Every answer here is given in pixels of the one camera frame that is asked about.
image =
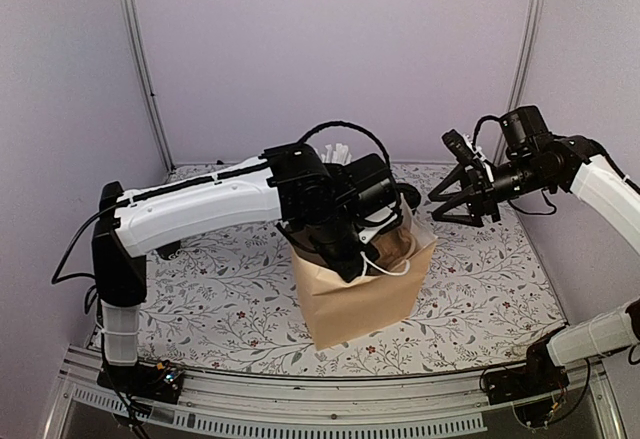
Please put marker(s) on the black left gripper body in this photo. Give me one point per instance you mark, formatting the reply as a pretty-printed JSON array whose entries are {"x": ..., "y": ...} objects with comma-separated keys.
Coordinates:
[{"x": 333, "y": 239}]

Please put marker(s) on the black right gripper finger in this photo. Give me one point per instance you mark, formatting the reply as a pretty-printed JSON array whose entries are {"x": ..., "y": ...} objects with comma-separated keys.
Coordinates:
[
  {"x": 462, "y": 209},
  {"x": 453, "y": 184}
]

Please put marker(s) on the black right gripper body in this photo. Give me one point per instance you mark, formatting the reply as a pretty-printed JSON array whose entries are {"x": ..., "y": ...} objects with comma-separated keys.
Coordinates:
[{"x": 486, "y": 191}]

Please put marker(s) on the brown cardboard cup carrier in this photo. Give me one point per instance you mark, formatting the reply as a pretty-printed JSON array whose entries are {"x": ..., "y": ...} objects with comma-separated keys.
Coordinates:
[{"x": 393, "y": 247}]

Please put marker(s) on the brown paper bag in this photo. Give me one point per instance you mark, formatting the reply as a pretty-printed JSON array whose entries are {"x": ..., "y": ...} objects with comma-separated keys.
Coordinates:
[{"x": 336, "y": 311}]

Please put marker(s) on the black plastic cup lid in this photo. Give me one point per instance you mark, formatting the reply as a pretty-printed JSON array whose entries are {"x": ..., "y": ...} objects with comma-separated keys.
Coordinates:
[{"x": 411, "y": 195}]

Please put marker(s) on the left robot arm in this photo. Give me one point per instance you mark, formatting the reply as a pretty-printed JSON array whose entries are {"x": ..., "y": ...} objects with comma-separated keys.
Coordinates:
[{"x": 337, "y": 208}]

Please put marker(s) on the paper-wrapped straws bundle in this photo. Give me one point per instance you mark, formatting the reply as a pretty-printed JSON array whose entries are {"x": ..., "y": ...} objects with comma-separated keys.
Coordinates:
[{"x": 337, "y": 153}]

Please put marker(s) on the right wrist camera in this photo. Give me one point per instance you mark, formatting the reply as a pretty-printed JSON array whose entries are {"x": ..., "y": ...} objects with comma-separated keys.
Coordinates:
[{"x": 466, "y": 154}]

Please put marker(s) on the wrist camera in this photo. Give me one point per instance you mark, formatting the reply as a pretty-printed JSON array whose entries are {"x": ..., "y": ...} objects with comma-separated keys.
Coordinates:
[
  {"x": 466, "y": 154},
  {"x": 380, "y": 222}
]

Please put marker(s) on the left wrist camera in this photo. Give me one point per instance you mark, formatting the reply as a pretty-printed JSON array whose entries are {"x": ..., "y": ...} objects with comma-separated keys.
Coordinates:
[{"x": 380, "y": 222}]

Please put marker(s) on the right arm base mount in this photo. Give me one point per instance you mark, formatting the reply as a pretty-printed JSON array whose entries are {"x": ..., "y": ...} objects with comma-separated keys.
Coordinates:
[{"x": 538, "y": 375}]

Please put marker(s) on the aluminium front rail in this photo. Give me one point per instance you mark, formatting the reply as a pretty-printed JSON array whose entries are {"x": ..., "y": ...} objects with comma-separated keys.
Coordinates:
[{"x": 225, "y": 403}]

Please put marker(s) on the right aluminium corner post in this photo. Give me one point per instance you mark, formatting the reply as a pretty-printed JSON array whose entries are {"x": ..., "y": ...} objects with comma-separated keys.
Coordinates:
[{"x": 533, "y": 16}]

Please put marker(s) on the aluminium corner post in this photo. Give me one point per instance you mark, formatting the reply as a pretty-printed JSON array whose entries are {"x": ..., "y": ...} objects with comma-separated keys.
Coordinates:
[
  {"x": 533, "y": 16},
  {"x": 148, "y": 92}
]

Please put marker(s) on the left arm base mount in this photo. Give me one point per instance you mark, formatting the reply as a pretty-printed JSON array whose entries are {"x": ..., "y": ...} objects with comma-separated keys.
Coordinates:
[{"x": 160, "y": 382}]

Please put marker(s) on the left aluminium corner post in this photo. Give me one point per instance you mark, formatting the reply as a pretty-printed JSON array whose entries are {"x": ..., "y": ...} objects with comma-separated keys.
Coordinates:
[{"x": 148, "y": 92}]

